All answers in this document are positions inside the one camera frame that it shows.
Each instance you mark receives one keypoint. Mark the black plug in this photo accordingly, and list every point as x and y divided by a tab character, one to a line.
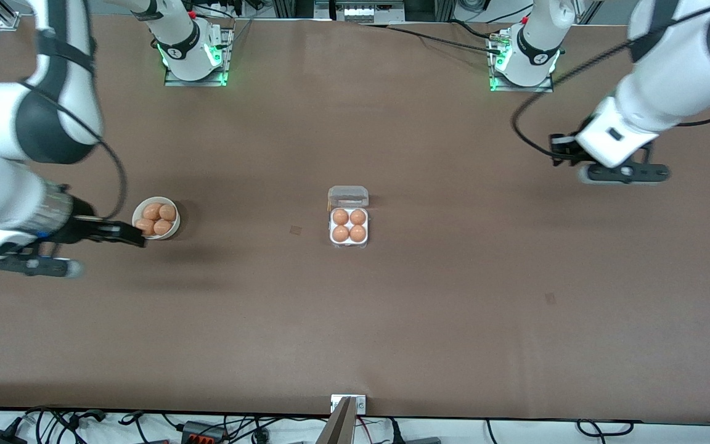
395	435

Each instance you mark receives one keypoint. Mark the grey power strip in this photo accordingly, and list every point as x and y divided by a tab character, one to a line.
370	11

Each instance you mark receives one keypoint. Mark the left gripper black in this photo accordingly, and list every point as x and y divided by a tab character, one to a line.
562	150

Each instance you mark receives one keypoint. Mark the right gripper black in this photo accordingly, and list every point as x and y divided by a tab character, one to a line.
81	229

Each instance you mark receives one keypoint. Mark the grey camera mount bar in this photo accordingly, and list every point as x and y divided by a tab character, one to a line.
338	428

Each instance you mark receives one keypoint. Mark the black orange connector block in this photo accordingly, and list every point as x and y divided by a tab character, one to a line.
204	435

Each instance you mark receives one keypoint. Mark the brown table mat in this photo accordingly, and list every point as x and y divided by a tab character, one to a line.
355	333

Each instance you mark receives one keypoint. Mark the white round bowl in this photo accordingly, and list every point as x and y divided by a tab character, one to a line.
178	225

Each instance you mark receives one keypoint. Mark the aluminium corner profile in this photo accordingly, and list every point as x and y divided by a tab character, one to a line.
5	17

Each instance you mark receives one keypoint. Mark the small metal bracket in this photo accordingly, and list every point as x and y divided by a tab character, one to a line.
360	404

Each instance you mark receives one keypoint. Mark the clear plastic egg box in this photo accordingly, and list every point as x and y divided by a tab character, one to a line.
349	196

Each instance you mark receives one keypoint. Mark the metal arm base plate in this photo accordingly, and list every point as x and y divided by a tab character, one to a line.
546	88
173	81

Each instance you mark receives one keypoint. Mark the black power adapter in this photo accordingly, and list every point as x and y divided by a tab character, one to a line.
0	438

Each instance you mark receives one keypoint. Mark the grey adapter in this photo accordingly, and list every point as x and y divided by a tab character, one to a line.
423	441

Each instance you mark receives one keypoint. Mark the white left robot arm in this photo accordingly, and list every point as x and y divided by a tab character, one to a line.
675	68

